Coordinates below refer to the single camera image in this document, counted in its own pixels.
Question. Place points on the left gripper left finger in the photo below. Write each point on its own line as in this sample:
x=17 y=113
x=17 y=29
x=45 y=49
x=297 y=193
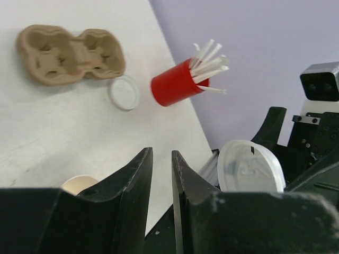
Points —
x=108 y=217

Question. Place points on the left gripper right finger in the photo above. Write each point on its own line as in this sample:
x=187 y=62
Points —
x=210 y=221

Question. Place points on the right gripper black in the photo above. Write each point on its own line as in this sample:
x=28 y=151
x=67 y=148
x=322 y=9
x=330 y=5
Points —
x=310 y=159

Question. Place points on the white paper coffee cup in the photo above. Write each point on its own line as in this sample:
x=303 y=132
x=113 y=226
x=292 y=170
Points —
x=79 y=183

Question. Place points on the white plastic cup lid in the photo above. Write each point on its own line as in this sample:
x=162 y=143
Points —
x=244 y=166

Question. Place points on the white plastic lid stack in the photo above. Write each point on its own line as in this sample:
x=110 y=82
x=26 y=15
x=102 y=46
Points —
x=124 y=93

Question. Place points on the red straw holder cup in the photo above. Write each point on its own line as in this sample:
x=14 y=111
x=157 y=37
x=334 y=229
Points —
x=175 y=85

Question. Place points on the white wrapped straws bundle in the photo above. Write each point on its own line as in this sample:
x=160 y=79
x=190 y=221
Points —
x=206 y=63

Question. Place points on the brown pulp cup carrier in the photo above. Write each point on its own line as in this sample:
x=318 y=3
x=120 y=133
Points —
x=52 y=56

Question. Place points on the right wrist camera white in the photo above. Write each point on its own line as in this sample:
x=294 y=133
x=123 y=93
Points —
x=320 y=84

